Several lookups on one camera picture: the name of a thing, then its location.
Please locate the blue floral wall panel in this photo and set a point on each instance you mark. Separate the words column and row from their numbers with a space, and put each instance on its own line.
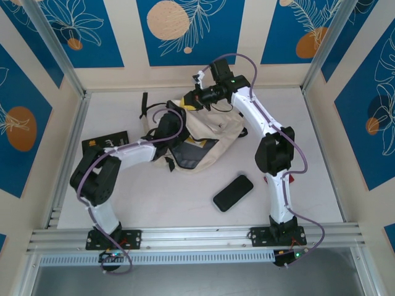
column 355, row 138
column 18, row 92
column 277, row 46
column 108, row 55
column 216, row 46
column 38, row 46
column 351, row 31

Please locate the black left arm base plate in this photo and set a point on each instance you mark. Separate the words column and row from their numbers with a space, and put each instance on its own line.
column 135, row 239

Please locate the aluminium mounting rail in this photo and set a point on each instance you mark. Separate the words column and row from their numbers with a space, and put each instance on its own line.
column 197, row 237

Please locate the black book with gold title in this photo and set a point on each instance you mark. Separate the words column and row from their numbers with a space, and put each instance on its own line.
column 105, row 140

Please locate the aluminium frame post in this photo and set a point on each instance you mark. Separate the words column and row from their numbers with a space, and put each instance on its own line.
column 329, row 46
column 55, row 46

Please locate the grey metal sheet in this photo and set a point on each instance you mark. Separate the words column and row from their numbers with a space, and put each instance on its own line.
column 197, row 282

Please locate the black oblong case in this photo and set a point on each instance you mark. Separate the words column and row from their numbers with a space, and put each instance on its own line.
column 233, row 193

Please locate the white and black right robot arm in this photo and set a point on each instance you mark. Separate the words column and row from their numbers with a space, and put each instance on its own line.
column 250, row 106

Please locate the small controller board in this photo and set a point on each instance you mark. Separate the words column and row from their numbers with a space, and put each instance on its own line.
column 112, row 254
column 293, row 256

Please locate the beige canvas backpack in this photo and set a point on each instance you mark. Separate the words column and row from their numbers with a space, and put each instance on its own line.
column 216, row 129

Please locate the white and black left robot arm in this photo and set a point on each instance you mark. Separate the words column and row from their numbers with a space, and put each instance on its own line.
column 132, row 152

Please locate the small red box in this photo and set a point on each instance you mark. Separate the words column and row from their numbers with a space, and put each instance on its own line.
column 291, row 179

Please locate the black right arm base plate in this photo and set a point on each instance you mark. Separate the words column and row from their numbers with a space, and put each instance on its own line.
column 257, row 235

